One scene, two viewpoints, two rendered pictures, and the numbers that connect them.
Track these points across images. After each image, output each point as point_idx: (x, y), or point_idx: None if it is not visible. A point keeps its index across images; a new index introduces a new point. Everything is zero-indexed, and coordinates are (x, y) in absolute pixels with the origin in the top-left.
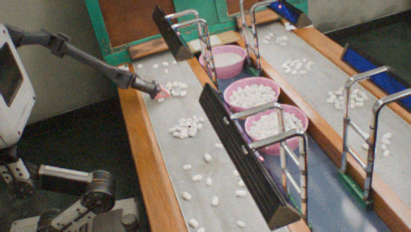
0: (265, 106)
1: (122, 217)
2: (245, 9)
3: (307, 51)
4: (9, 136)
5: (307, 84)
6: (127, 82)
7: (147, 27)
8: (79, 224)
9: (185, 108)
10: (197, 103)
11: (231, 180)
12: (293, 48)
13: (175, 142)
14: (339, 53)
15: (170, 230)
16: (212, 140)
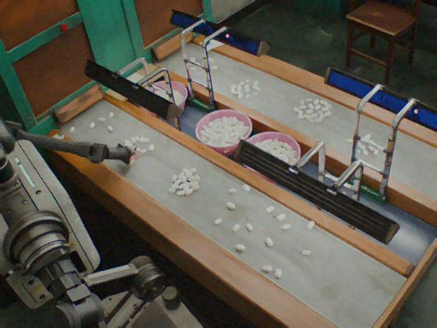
0: (316, 148)
1: (162, 294)
2: (158, 38)
3: (242, 69)
4: (97, 259)
5: (267, 105)
6: (101, 155)
7: (68, 83)
8: (134, 319)
9: (165, 163)
10: (172, 154)
11: (268, 219)
12: (227, 69)
13: (184, 201)
14: (278, 66)
15: (254, 283)
16: (220, 187)
